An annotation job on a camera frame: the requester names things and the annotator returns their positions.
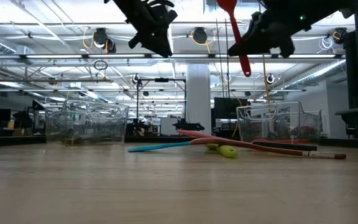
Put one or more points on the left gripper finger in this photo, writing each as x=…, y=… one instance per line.
x=162, y=42
x=140, y=40

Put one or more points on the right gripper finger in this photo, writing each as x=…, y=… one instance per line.
x=255, y=25
x=253, y=45

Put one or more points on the red silicone spatula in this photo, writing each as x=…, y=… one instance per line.
x=245, y=67

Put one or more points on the brown wooden spoon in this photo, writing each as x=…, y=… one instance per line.
x=259, y=146

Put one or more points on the black background robot arm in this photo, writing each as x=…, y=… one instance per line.
x=188, y=126

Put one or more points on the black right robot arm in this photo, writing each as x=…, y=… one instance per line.
x=322, y=9

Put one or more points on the white building column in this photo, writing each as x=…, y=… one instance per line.
x=197, y=93

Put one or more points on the black background monitor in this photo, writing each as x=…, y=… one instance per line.
x=228, y=109

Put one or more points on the clear plastic bin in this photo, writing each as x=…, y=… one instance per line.
x=85, y=124
x=278, y=121

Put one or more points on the blue silicone spatula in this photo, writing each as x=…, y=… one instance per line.
x=154, y=147

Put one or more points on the green silicone spoon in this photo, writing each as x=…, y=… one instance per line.
x=228, y=151

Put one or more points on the black background frame rig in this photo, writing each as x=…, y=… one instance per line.
x=162, y=80

